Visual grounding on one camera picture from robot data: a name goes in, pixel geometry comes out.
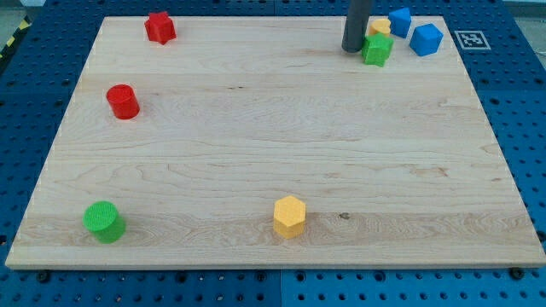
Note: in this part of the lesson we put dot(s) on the red star block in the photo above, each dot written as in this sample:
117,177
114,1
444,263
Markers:
160,27

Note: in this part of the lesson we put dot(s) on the wooden board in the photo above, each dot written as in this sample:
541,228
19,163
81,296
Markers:
397,165

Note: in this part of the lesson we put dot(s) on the blue cube block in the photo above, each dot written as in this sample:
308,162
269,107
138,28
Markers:
426,39

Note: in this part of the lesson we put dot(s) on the blue pentagon block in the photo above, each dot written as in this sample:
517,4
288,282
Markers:
400,22

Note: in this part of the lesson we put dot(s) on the yellow heart block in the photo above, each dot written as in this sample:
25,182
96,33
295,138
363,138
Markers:
380,26

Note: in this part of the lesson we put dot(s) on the black white fiducial marker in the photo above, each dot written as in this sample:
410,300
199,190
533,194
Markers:
472,40

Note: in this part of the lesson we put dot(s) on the red cylinder block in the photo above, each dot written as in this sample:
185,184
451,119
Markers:
123,101

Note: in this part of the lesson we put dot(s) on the yellow hexagon block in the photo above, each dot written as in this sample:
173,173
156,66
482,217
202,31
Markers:
289,217

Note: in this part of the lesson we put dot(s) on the green star block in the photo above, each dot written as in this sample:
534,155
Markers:
376,49

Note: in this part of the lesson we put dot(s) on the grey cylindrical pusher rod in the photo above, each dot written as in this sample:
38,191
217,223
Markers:
356,24

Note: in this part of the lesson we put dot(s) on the green cylinder block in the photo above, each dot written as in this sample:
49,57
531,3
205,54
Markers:
104,222

